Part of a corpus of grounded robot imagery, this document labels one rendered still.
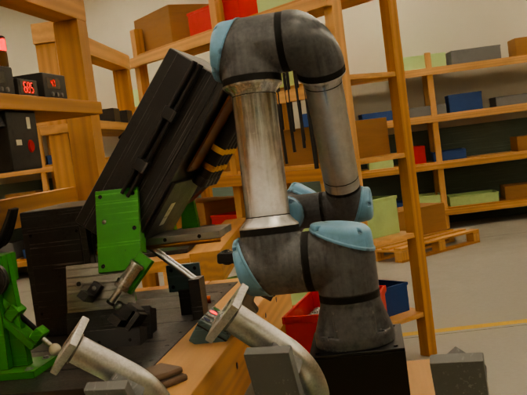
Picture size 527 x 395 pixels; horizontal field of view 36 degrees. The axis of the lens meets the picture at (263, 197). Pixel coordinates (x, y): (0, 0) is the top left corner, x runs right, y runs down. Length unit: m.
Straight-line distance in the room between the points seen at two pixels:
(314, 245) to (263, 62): 0.36
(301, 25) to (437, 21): 9.56
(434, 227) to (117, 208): 7.26
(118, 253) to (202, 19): 3.62
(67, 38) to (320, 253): 1.68
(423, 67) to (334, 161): 8.81
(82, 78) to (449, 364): 2.35
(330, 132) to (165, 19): 4.35
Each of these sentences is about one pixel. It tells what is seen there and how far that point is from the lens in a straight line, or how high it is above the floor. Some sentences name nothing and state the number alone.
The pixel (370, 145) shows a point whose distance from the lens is 4.69.
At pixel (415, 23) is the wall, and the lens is 11.05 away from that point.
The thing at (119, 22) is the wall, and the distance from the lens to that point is 11.27.
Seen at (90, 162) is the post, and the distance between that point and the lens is 2.92.
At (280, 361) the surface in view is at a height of 1.14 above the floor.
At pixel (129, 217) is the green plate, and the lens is 2.09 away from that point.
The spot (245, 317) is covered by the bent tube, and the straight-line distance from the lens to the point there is 0.81.
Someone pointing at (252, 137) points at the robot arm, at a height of 1.35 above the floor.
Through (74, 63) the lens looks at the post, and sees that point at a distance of 2.95.
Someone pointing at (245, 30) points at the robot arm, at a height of 1.55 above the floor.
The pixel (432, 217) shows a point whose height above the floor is 0.31.
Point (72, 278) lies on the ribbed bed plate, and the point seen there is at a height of 1.06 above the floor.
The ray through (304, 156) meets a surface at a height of 1.24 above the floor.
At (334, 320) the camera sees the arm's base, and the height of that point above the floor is 1.00.
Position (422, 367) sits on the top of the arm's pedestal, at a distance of 1.71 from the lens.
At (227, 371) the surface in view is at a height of 0.85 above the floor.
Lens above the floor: 1.34
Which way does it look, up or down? 4 degrees down
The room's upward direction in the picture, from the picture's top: 7 degrees counter-clockwise
